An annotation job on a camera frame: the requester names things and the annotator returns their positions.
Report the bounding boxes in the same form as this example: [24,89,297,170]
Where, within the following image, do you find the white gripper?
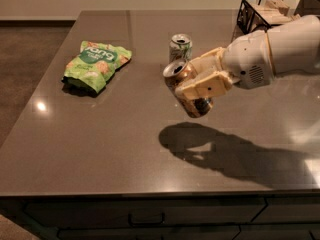
[175,30,275,100]

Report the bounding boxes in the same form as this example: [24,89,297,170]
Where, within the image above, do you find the orange soda can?
[163,59,213,118]

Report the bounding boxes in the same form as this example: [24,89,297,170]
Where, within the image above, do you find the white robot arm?
[175,15,320,100]

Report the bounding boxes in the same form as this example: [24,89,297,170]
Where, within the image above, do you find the white green soda can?
[169,33,193,62]

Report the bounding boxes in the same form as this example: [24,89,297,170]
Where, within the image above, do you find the napkins in basket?
[250,0,300,28]

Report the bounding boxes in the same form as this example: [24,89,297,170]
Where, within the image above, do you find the green snack bag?
[62,41,132,94]

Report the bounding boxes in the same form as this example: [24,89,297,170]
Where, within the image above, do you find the dark cabinet drawers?
[1,196,320,240]

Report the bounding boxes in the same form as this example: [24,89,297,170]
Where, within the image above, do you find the black wire basket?
[237,0,291,34]

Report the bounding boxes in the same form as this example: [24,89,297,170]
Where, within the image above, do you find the black drawer handle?
[128,213,165,227]

